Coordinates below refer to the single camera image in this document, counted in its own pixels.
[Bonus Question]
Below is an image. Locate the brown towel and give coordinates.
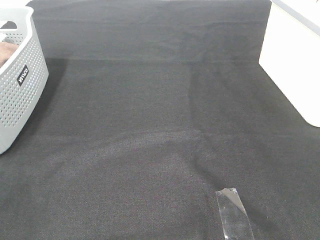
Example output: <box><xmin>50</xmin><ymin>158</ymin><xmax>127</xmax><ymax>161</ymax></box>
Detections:
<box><xmin>0</xmin><ymin>42</ymin><xmax>19</xmax><ymax>67</ymax></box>

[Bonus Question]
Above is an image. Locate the clear tape strip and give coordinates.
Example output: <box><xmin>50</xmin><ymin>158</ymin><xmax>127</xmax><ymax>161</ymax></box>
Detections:
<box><xmin>215</xmin><ymin>188</ymin><xmax>255</xmax><ymax>240</ymax></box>

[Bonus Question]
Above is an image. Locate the grey perforated laundry basket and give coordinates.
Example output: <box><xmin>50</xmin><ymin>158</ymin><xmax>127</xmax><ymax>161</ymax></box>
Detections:
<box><xmin>0</xmin><ymin>5</ymin><xmax>49</xmax><ymax>153</ymax></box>

